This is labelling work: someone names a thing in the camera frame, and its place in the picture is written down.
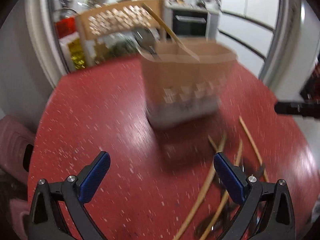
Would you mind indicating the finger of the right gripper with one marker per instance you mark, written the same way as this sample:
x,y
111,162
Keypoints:
x,y
306,109

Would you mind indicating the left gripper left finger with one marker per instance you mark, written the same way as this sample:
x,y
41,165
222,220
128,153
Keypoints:
x,y
46,220

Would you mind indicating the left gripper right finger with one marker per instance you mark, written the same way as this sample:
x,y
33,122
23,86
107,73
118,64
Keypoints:
x,y
277,220

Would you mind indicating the carved wooden chopstick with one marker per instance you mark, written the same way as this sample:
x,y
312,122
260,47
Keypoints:
x,y
225,194

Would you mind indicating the plain wooden chopstick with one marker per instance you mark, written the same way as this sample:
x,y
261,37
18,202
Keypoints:
x,y
252,142

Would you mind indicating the bamboo chopstick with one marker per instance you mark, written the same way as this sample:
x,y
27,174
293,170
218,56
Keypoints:
x,y
169,31
202,193

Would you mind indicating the blue-patterned end chopstick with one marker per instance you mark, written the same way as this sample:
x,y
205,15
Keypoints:
x,y
212,144

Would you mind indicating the pink plastic stool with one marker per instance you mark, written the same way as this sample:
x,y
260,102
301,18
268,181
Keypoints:
x,y
14,140

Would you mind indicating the white refrigerator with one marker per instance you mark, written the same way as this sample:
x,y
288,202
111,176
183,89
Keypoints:
x,y
247,27

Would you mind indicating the beige utensil holder caddy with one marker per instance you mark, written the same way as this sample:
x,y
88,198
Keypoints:
x,y
184,81

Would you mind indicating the black built-in oven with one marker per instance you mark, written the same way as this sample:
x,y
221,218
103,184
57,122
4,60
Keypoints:
x,y
189,23

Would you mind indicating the yellow foil bag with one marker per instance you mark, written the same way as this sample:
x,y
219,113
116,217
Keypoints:
x,y
77,54

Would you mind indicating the red plastic basket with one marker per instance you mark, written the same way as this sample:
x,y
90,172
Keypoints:
x,y
65,27

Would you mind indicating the beige flower-pattern storage cart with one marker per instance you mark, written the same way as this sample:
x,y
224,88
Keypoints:
x,y
108,19

